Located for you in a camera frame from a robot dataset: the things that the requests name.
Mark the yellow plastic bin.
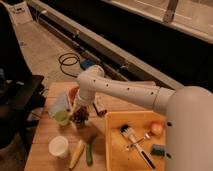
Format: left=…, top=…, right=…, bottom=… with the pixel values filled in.
left=105, top=111, right=165, bottom=171

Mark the blue power box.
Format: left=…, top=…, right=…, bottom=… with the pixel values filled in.
left=80, top=59, right=95, bottom=70

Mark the white cup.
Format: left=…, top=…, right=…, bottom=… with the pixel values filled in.
left=48, top=136, right=69, bottom=159

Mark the blue green sponge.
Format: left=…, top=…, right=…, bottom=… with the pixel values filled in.
left=150, top=144, right=165, bottom=157

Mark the clear plastic bag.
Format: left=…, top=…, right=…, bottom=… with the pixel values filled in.
left=48, top=91, right=70, bottom=117

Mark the black dish brush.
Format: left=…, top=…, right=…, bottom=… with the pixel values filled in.
left=120, top=124, right=156, bottom=170

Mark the white box on floor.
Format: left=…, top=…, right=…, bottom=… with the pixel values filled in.
left=7, top=1, right=33, bottom=26

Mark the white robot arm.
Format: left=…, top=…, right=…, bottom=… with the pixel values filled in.
left=74, top=65, right=213, bottom=171

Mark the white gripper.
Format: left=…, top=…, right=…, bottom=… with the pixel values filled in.
left=72, top=94, right=90, bottom=113

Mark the green cucumber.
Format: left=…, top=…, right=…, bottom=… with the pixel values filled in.
left=86, top=135, right=97, bottom=166

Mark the small brown box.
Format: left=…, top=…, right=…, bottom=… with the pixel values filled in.
left=93, top=97, right=107, bottom=116

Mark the red bowl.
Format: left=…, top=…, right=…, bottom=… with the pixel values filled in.
left=69, top=86, right=79, bottom=103

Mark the green cup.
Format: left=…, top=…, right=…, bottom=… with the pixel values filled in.
left=54, top=110, right=69, bottom=126

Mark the metal utensil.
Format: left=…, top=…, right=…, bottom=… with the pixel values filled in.
left=126, top=132, right=153, bottom=150

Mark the dark grape bunch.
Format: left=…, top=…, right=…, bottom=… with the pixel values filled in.
left=71, top=108, right=89, bottom=127

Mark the peach fruit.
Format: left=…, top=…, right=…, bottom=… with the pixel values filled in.
left=151, top=122, right=164, bottom=136

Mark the black coiled cable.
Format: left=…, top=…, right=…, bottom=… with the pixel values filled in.
left=58, top=52, right=88, bottom=79

